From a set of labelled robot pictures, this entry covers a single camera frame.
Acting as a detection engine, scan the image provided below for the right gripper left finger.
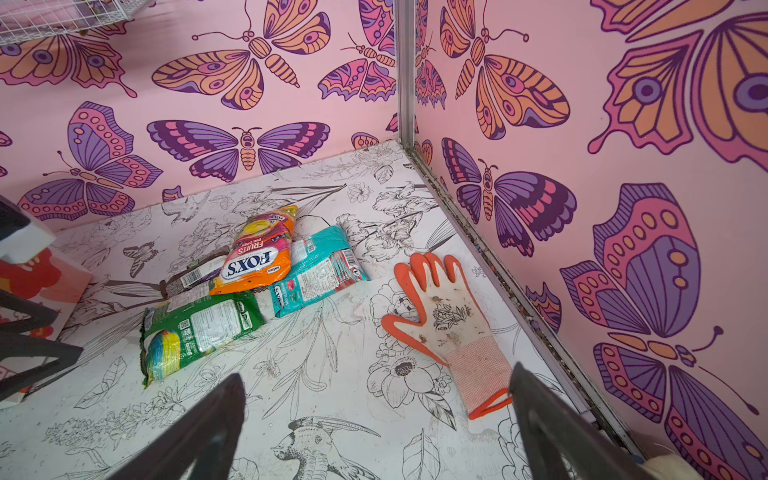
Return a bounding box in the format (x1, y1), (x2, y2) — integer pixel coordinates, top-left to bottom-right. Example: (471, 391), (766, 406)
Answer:
(112, 373), (246, 479)

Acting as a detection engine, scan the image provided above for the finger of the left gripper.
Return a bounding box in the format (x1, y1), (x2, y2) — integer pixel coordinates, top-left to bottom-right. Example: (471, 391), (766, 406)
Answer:
(0, 335), (85, 403)
(0, 287), (61, 334)

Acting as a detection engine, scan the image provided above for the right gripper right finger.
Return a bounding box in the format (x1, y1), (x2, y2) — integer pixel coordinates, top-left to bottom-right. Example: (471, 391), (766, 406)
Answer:
(509, 363), (653, 480)

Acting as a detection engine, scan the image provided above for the white paper gift bag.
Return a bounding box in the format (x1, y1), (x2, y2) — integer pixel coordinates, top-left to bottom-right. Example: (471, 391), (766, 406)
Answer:
(1, 247), (92, 408)

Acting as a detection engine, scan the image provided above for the green rainbow candy bag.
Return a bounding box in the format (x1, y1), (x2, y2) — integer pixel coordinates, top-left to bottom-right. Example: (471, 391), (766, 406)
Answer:
(139, 292), (265, 387)

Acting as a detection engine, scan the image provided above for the orange Fox's fruits candy bag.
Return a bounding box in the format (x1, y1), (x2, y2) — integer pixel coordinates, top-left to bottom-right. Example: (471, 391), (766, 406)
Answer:
(209, 205), (298, 296)

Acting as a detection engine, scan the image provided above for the teal mint candy bag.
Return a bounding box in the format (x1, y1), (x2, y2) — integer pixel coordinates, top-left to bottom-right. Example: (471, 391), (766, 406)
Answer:
(270, 225), (370, 318)

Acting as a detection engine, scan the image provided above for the beige work glove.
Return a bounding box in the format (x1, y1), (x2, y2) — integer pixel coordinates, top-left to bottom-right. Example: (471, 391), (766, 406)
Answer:
(641, 454), (703, 480)

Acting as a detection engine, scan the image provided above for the orange and white garden glove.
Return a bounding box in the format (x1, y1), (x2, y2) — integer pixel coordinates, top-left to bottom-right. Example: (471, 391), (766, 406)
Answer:
(382, 253), (513, 420)

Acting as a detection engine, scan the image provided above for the dark brown snack bar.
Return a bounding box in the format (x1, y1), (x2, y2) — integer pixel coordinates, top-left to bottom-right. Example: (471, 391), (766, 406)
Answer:
(159, 249), (228, 300)

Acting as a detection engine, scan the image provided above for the white wire basket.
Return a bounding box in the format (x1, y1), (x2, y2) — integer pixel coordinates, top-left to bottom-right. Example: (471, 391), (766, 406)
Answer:
(1, 0), (154, 46)

